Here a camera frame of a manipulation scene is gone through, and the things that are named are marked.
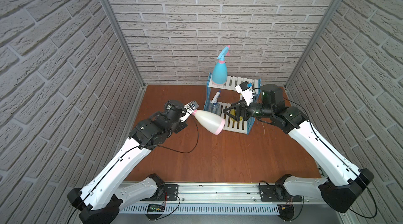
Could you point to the white spray bottle pink nozzle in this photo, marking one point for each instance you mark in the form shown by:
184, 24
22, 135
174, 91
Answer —
210, 121

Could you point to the black round connector box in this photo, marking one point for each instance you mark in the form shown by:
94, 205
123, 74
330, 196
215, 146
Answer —
286, 212

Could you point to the clear spray bottle blue nozzle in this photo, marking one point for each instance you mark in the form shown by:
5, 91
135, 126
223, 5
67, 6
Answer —
215, 107

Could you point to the teal spray bottle pink trim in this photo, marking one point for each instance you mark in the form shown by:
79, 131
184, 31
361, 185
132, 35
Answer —
220, 74

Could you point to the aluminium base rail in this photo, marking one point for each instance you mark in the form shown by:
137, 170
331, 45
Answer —
219, 203

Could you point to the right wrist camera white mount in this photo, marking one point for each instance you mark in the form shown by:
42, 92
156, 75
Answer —
246, 90

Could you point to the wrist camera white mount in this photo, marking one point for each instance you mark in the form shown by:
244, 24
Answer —
190, 108
246, 90

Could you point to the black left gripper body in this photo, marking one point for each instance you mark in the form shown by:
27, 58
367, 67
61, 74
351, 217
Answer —
183, 123

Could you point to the yellow spray bottle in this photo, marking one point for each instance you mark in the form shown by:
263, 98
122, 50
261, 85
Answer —
233, 115

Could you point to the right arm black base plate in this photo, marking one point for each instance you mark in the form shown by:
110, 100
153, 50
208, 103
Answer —
273, 193

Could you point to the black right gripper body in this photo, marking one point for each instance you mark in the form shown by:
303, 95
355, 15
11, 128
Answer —
250, 112

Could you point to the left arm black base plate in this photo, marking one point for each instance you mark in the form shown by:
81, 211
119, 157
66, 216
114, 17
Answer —
168, 192

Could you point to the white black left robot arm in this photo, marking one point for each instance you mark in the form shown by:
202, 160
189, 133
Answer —
101, 200

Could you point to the left aluminium corner post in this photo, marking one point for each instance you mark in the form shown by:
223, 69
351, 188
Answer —
107, 6

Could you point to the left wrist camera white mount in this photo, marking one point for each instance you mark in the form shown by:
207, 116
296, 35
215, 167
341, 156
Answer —
190, 108

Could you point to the right aluminium corner post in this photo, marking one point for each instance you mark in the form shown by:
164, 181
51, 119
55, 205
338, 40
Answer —
329, 13

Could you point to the aluminium corner post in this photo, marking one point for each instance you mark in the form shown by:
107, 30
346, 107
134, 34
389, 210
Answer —
329, 13
107, 6

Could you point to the green circuit board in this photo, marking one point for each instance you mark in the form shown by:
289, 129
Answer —
156, 208

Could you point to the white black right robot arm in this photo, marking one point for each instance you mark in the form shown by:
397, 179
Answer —
344, 181

